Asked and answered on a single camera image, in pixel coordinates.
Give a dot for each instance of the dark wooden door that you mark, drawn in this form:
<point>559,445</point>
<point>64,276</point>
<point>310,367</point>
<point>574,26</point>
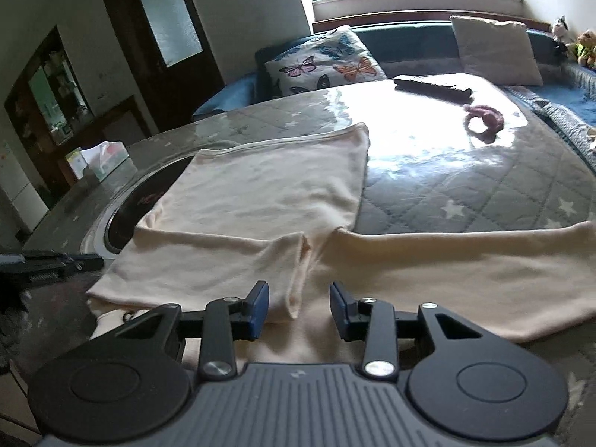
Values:
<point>160,44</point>

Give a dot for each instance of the round induction cooktop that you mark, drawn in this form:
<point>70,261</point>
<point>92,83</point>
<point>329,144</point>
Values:
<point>135,209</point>

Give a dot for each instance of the dark wooden cabinet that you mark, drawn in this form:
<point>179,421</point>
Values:
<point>46,102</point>

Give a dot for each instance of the cream long-sleeve shirt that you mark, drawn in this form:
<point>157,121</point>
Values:
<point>260,223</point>

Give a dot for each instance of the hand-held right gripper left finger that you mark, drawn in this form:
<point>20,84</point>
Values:
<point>259,308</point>

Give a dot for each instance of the black remote control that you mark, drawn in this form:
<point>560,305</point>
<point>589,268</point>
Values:
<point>433,87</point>

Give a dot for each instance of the yellow plush toy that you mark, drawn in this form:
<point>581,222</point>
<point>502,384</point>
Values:
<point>585,49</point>

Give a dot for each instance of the black and white plush toy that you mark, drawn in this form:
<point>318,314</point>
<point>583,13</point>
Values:
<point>561,32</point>

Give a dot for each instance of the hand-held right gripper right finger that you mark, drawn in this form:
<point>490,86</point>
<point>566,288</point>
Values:
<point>337,307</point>

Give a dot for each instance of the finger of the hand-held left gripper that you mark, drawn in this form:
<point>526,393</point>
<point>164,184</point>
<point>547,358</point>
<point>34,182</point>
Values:
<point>56,263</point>

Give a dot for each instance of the beige pillow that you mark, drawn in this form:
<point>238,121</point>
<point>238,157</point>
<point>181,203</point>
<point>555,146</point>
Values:
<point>496,49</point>

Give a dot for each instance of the blue quilted sofa cover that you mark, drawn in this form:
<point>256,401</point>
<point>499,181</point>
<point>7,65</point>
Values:
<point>565,107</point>

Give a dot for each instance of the tissue box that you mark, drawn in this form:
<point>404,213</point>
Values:
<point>103,158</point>

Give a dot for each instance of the pink hair scrunchie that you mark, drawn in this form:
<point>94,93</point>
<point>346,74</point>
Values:
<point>484,123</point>

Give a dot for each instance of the blue sofa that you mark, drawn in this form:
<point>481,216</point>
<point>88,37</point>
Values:
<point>409,46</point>

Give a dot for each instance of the butterfly print pillow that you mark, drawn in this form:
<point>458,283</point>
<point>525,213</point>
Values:
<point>321,63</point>

